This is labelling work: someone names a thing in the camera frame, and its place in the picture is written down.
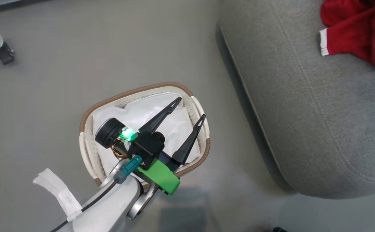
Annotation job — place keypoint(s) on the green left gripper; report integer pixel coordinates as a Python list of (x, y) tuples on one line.
[(163, 175)]

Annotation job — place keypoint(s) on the red and white jacket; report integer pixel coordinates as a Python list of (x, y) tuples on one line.
[(364, 29)]

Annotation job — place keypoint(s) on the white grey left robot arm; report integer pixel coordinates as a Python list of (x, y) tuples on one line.
[(113, 206)]

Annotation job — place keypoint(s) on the white garment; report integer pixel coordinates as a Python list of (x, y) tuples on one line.
[(142, 111)]

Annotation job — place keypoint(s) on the grey fabric sofa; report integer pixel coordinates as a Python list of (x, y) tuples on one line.
[(303, 112)]

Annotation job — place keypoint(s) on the black round wrist motor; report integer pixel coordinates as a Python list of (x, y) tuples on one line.
[(107, 132)]

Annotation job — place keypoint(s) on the white wicker-rimmed laundry basket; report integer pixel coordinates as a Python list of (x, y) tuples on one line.
[(87, 151)]

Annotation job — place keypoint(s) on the white tape strip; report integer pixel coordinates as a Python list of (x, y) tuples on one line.
[(62, 193)]

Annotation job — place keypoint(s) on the black caster wheel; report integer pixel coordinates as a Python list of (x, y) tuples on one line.
[(4, 54)]

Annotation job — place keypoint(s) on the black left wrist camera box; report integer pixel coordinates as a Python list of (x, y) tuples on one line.
[(145, 149)]

